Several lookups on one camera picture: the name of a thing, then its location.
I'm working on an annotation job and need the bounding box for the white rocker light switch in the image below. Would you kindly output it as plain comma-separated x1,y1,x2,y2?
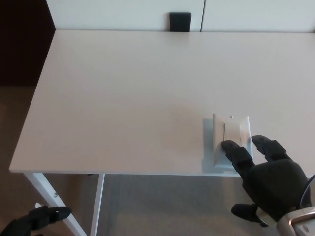
212,113,254,171

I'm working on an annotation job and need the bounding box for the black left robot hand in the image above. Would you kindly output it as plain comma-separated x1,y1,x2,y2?
0,205,72,236

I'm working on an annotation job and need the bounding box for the dark brown cabinet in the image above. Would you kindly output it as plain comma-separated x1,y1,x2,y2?
0,0,56,87

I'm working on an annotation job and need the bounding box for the grey switch mounting plate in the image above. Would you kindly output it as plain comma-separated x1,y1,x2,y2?
202,118,254,174

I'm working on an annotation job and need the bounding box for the black wall outlet plate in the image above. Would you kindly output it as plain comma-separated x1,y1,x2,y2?
169,12,192,32

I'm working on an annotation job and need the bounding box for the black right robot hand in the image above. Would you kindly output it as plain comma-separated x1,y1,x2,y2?
221,134,310,228

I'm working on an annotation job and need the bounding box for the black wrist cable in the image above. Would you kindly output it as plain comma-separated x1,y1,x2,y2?
298,174,315,210

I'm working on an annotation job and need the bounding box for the white table with metal legs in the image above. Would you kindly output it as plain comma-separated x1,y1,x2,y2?
9,29,315,236

